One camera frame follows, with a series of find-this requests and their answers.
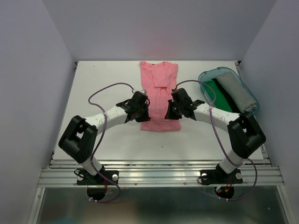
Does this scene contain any pink t-shirt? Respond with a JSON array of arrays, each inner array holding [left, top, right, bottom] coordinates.
[[140, 61, 181, 132]]

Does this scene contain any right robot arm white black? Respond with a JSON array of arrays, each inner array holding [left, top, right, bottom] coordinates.
[[165, 88, 266, 185]]

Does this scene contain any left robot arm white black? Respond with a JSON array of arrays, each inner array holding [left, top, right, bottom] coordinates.
[[58, 91, 150, 184]]

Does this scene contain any blue translucent plastic bin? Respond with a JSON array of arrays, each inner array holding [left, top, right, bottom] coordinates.
[[198, 67, 259, 115]]

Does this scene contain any rolled green t-shirt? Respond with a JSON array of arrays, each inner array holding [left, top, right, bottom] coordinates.
[[203, 80, 233, 112]]

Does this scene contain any rolled black t-shirt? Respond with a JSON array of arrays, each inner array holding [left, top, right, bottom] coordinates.
[[212, 78, 240, 113]]

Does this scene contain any rolled grey t-shirt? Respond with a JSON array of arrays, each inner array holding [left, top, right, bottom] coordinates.
[[216, 72, 258, 112]]

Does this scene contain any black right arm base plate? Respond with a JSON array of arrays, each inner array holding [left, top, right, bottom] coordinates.
[[197, 169, 243, 186]]

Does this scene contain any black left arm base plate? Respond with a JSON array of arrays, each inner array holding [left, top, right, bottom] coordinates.
[[74, 169, 119, 186]]

